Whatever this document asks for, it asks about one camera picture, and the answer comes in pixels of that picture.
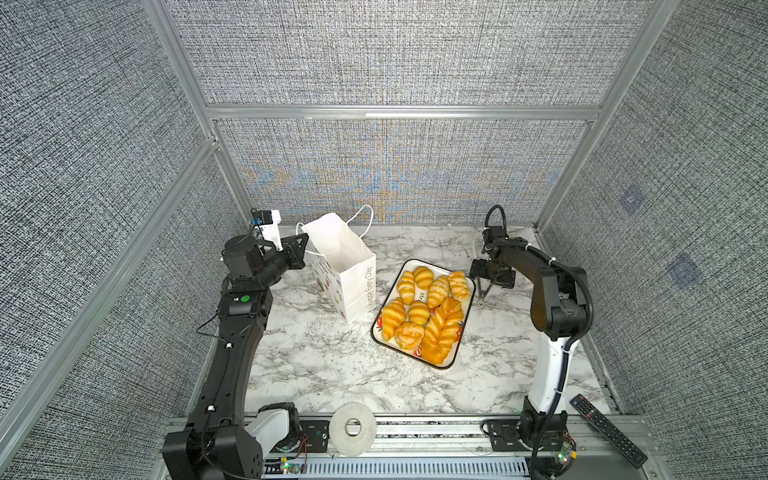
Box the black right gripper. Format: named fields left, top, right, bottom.
left=467, top=258, right=513, bottom=288

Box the croissant top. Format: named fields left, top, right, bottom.
left=448, top=271, right=471, bottom=302
left=413, top=266, right=434, bottom=290

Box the white paper gift bag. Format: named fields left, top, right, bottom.
left=295, top=212, right=376, bottom=321

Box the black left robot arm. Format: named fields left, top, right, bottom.
left=162, top=233, right=309, bottom=479

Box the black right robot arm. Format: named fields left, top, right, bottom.
left=470, top=205, right=594, bottom=452

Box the white rectangular black-rimmed tray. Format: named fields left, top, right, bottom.
left=370, top=259, right=476, bottom=370

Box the small croissant centre of tray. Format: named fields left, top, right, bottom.
left=408, top=301, right=431, bottom=326

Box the round bun bottom left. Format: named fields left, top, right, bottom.
left=394, top=321, right=425, bottom=351

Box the small circuit board right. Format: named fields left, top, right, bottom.
left=539, top=441, right=578, bottom=477

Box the white tape roll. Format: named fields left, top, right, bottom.
left=329, top=402, right=377, bottom=457

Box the small green circuit board left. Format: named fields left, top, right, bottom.
left=264, top=458, right=305, bottom=476

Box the black tv remote control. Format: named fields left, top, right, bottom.
left=570, top=394, right=648, bottom=469

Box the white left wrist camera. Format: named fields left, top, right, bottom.
left=251, top=208, right=283, bottom=251

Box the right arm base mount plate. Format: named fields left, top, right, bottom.
left=481, top=418, right=578, bottom=457

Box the aluminium front rail frame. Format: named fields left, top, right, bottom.
left=149, top=413, right=673, bottom=480

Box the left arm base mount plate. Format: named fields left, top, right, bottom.
left=271, top=418, right=330, bottom=455

